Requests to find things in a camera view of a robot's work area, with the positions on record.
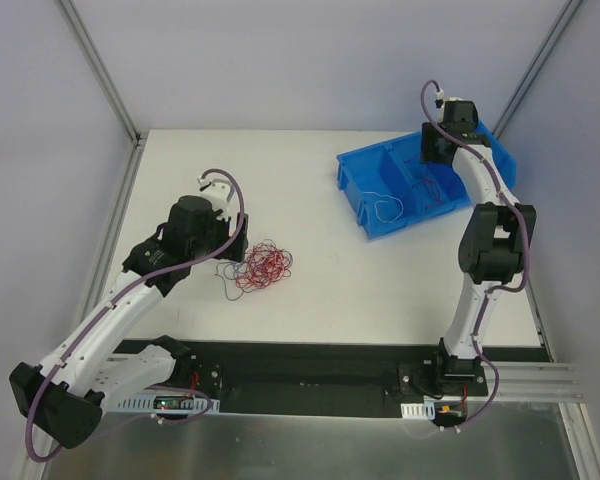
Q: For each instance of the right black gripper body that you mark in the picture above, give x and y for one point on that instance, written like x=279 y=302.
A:
x=434 y=145

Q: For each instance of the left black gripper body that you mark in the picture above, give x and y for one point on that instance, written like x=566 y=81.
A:
x=238 y=238

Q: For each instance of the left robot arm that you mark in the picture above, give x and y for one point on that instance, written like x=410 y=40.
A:
x=69 y=391

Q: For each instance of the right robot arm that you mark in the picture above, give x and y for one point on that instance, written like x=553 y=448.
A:
x=493 y=253

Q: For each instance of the blue divided plastic bin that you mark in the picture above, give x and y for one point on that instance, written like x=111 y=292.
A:
x=390 y=189

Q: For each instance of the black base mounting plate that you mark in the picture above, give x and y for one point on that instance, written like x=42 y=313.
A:
x=325 y=380

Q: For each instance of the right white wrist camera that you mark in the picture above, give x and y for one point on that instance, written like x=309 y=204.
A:
x=441 y=98

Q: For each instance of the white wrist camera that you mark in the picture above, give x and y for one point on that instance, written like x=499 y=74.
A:
x=441 y=98
x=219 y=193

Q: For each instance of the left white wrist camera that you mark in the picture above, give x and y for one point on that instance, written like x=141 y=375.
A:
x=219 y=193

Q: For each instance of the left white cable duct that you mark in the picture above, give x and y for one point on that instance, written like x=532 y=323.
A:
x=162 y=403

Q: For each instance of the white cable duct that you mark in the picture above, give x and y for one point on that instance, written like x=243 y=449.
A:
x=162 y=403
x=418 y=411

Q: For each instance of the right aluminium frame post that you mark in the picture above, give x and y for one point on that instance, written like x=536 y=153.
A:
x=559 y=27

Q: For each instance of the aluminium frame post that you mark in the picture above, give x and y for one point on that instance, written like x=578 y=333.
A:
x=559 y=27
x=88 y=48

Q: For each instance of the right white cable duct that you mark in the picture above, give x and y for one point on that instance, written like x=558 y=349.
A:
x=418 y=411

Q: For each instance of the left aluminium frame post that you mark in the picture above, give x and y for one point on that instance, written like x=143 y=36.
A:
x=88 y=48

